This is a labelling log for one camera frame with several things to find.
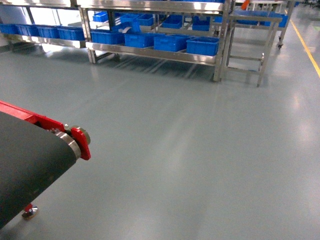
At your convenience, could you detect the conveyor steel end roller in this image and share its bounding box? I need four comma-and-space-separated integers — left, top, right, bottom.
52, 124, 91, 161

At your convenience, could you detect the black conveyor belt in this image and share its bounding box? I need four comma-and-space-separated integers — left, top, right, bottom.
0, 112, 77, 227

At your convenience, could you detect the conveyor levelling foot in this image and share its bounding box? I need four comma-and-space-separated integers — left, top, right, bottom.
21, 203, 39, 221

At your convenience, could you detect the small stainless steel table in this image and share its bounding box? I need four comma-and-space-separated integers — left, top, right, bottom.
221, 10, 283, 87

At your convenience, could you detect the blue bin on lower shelf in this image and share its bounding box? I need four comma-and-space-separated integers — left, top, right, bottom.
90, 30, 125, 45
186, 37, 220, 56
153, 34, 195, 52
124, 32, 165, 48

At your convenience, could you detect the red conveyor side rail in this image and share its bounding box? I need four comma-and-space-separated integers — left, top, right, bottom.
0, 100, 92, 161

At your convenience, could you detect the stainless steel flow rack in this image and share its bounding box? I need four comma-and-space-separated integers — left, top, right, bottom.
0, 0, 233, 82

